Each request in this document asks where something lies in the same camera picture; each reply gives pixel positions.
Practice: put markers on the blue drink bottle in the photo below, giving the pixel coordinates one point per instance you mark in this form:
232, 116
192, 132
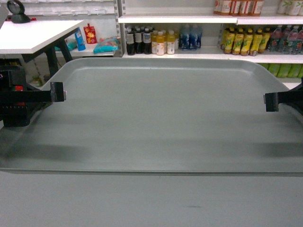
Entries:
185, 37
195, 37

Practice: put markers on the white middle shelf board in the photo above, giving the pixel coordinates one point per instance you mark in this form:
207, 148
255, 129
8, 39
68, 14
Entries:
215, 53

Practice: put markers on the white slotted shelf upright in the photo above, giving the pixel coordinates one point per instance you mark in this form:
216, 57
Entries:
119, 10

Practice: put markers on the black barcode scanner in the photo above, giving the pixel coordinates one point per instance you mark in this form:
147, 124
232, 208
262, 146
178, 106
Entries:
17, 9

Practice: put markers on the dark tea bottle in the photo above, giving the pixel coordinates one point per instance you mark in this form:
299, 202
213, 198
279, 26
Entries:
138, 41
130, 42
147, 41

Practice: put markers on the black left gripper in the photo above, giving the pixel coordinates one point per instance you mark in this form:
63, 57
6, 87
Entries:
19, 100

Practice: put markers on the dark tea bottle right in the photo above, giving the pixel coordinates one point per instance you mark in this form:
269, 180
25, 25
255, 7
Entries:
147, 41

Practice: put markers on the grey rectangular serving tray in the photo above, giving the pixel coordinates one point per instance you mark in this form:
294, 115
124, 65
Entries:
159, 116

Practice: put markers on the orange juice bottle front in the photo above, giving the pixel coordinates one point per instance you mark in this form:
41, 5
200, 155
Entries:
160, 44

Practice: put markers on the blue drink bottle left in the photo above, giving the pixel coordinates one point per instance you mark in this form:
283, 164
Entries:
185, 37

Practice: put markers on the yellow lemon tea bottle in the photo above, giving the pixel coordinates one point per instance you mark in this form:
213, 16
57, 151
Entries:
247, 40

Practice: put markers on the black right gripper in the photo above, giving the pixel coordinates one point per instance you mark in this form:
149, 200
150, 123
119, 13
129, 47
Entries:
292, 98

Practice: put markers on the white shelf board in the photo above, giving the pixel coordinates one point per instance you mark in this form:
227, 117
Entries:
159, 19
215, 53

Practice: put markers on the red snack packet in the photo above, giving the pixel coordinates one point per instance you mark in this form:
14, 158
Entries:
90, 34

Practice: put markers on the blue snack packet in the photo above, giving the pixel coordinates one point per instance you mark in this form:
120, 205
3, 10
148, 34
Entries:
79, 40

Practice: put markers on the orange juice bottle back left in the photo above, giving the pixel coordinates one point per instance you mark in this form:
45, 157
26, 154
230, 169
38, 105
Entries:
154, 41

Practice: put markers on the dark tea bottle middle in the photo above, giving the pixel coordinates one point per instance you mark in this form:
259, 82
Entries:
138, 41

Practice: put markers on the blue drink bottle right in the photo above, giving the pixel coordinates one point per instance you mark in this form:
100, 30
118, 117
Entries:
195, 37

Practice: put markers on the orange juice bottle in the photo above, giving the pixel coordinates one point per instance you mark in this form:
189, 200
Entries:
171, 42
160, 44
154, 41

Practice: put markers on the white checkout table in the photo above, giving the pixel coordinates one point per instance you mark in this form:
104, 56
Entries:
37, 37

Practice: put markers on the white upper shelf board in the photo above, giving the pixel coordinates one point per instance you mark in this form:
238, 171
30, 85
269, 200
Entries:
159, 19

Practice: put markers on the teal snack bag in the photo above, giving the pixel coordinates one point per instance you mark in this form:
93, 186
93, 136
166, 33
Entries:
110, 44

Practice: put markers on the orange juice bottle right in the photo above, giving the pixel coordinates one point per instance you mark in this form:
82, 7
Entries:
171, 42

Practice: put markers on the dark tea bottle left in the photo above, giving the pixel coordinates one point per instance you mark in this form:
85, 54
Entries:
130, 42

